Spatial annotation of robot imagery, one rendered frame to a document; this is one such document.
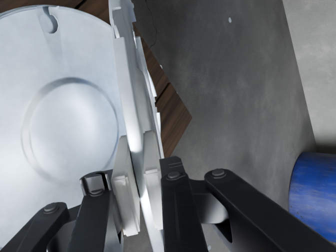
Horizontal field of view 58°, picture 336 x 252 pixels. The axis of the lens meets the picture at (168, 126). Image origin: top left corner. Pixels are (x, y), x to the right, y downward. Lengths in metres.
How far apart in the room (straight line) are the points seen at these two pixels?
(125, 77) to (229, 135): 1.26
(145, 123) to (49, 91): 0.15
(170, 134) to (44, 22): 0.28
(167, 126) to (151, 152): 0.38
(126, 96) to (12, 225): 0.23
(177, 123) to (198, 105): 0.66
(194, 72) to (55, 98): 0.88
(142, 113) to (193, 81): 0.94
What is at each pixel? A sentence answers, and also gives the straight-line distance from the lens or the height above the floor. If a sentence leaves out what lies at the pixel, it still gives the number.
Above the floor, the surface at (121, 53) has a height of 0.57.
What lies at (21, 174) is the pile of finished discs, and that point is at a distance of 0.36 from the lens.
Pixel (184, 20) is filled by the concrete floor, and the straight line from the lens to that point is 1.19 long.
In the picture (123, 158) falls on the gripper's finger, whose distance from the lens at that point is 0.16.
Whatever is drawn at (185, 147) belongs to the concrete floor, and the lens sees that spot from 1.15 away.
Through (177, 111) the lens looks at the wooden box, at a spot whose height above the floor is 0.35.
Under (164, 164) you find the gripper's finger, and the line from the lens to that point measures 0.16.
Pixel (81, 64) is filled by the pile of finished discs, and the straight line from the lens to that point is 0.39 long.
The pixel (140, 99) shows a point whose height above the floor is 0.52.
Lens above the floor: 0.70
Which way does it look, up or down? 41 degrees down
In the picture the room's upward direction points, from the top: 92 degrees clockwise
